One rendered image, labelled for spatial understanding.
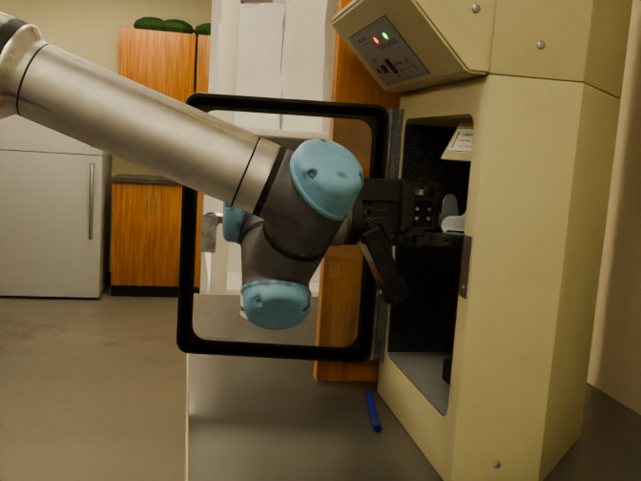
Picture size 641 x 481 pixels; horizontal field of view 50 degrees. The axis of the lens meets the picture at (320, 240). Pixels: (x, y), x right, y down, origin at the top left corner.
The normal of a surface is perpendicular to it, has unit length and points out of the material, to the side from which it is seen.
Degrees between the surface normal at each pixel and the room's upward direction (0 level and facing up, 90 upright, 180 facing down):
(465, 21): 90
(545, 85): 90
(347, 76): 90
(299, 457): 0
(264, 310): 130
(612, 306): 90
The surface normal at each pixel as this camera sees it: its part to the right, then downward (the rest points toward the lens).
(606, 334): -0.98, -0.04
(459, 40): 0.18, 0.15
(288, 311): 0.10, 0.75
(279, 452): 0.07, -0.99
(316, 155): 0.36, -0.64
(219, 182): -0.15, 0.62
